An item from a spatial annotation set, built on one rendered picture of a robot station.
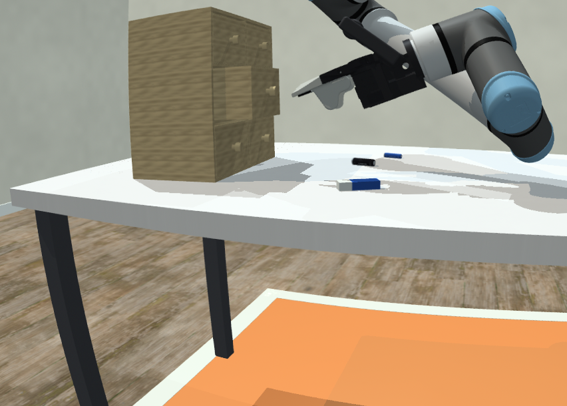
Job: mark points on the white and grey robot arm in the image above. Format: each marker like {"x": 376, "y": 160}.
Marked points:
{"x": 495, "y": 88}

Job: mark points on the blue and white eraser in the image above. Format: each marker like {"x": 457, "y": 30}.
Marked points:
{"x": 358, "y": 184}

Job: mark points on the brown wooden chest of drawers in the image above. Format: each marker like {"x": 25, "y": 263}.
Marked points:
{"x": 171, "y": 96}

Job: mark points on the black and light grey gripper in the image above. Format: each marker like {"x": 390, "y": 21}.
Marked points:
{"x": 376, "y": 80}

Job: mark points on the black aa battery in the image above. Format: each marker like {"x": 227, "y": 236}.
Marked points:
{"x": 363, "y": 161}

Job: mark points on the dark wooden drawer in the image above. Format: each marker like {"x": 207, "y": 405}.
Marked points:
{"x": 226, "y": 32}
{"x": 231, "y": 146}
{"x": 261, "y": 140}
{"x": 246, "y": 92}
{"x": 258, "y": 46}

